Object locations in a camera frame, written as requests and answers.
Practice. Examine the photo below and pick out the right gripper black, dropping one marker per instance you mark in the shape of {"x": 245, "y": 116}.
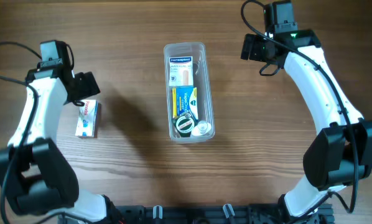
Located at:
{"x": 249, "y": 47}

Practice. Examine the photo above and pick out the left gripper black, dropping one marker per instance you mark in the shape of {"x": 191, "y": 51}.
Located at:
{"x": 84, "y": 86}

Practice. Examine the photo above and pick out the white Panadol box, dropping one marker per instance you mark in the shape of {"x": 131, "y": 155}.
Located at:
{"x": 86, "y": 123}

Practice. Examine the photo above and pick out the clear plastic container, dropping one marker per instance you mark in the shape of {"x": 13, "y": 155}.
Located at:
{"x": 201, "y": 80}

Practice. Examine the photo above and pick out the white Hansaplast plaster box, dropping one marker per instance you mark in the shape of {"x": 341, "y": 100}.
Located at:
{"x": 181, "y": 71}

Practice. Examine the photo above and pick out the blue VapoDrops lozenge box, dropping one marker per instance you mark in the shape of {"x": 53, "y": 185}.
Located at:
{"x": 184, "y": 99}

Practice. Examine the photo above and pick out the small white bottle clear cap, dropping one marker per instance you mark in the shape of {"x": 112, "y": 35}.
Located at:
{"x": 201, "y": 129}

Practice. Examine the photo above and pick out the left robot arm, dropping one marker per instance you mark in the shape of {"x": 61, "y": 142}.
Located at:
{"x": 35, "y": 177}

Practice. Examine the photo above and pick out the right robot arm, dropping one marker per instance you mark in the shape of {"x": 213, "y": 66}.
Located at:
{"x": 341, "y": 153}

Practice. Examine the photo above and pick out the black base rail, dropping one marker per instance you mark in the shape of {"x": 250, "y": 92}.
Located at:
{"x": 250, "y": 214}

